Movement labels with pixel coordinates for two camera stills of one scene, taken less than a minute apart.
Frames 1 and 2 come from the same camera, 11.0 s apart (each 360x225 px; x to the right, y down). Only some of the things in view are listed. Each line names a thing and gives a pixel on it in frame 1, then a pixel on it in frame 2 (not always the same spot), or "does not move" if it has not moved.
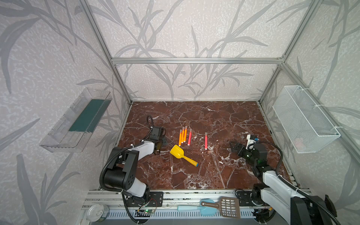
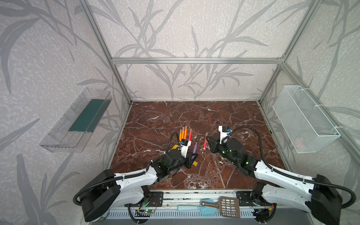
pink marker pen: (206, 141) does not move
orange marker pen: (185, 134) does not move
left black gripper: (160, 145) → (188, 159)
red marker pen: (189, 143) does not move
